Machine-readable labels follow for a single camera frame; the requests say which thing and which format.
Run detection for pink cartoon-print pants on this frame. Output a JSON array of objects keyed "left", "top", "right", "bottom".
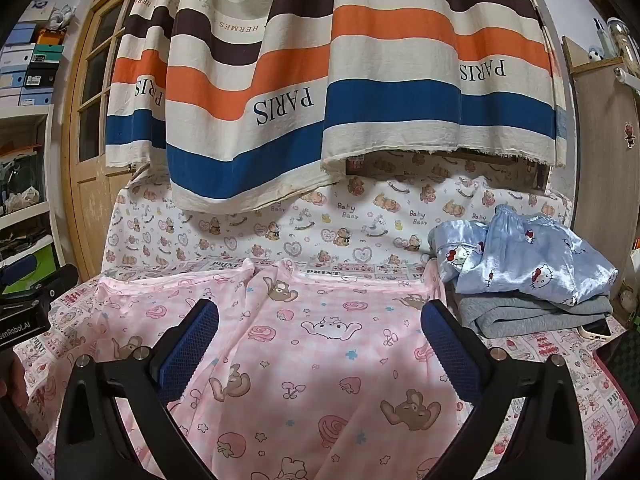
[{"left": 40, "top": 257, "right": 476, "bottom": 480}]

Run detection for clear glass jar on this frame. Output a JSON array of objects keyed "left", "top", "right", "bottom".
[{"left": 605, "top": 17, "right": 632, "bottom": 61}]

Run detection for stack of storage boxes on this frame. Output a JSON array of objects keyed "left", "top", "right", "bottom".
[{"left": 0, "top": 20, "right": 67, "bottom": 109}]

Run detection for white shelf unit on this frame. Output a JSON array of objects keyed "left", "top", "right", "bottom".
[{"left": 0, "top": 105, "right": 57, "bottom": 306}]

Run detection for red-print bed sheet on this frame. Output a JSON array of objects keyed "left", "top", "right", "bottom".
[{"left": 10, "top": 255, "right": 636, "bottom": 480}]

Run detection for blue satin cat-print pajamas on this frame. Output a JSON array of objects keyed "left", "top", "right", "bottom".
[{"left": 430, "top": 204, "right": 619, "bottom": 307}]

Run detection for wooden cabinet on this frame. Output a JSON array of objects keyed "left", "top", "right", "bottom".
[{"left": 560, "top": 35, "right": 640, "bottom": 281}]

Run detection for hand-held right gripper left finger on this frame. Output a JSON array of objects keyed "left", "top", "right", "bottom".
[{"left": 54, "top": 299, "right": 220, "bottom": 480}]

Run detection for white bear-print sheet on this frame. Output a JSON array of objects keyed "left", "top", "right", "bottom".
[{"left": 102, "top": 150, "right": 576, "bottom": 281}]

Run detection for wooden door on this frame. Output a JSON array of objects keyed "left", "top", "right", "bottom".
[{"left": 60, "top": 0, "right": 171, "bottom": 281}]

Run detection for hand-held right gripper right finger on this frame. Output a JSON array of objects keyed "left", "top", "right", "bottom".
[{"left": 421, "top": 299, "right": 586, "bottom": 480}]

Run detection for white phone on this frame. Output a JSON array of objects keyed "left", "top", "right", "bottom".
[{"left": 580, "top": 320, "right": 614, "bottom": 344}]

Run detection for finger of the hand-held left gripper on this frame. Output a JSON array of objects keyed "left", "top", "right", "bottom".
[
  {"left": 30, "top": 264, "right": 79, "bottom": 303},
  {"left": 0, "top": 258, "right": 38, "bottom": 288}
]

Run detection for striped curtain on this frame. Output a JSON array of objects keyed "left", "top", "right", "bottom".
[{"left": 104, "top": 0, "right": 568, "bottom": 213}]

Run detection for grey folded garment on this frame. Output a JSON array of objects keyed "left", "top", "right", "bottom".
[{"left": 457, "top": 292, "right": 614, "bottom": 339}]

